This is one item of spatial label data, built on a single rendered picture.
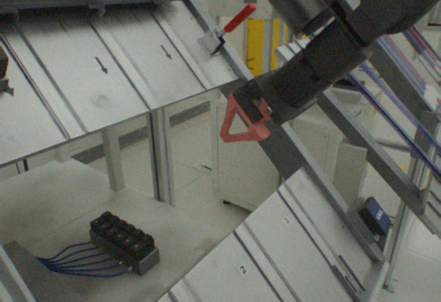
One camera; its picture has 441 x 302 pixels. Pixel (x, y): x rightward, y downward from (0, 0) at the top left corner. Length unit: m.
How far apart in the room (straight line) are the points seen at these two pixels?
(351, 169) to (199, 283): 0.50
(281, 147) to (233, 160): 1.14
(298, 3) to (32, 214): 0.78
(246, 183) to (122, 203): 0.93
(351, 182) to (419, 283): 0.97
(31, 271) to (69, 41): 0.43
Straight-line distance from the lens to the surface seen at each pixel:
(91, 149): 2.52
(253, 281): 0.42
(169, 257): 0.74
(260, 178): 1.66
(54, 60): 0.43
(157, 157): 0.83
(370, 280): 0.58
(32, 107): 0.39
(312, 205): 0.54
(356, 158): 0.78
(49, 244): 0.84
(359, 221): 0.58
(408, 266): 1.77
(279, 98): 0.42
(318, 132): 1.42
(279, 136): 0.57
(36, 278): 0.71
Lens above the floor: 1.12
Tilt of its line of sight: 24 degrees down
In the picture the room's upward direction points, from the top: straight up
